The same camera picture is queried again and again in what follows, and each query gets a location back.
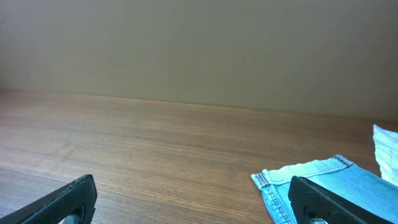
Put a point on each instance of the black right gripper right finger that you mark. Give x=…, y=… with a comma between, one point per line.
x=312, y=203

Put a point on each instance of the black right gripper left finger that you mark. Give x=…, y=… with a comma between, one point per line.
x=72, y=203

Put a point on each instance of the light blue denim shorts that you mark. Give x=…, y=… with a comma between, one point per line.
x=337, y=174

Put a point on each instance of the white cloth garment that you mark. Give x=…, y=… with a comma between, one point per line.
x=385, y=142

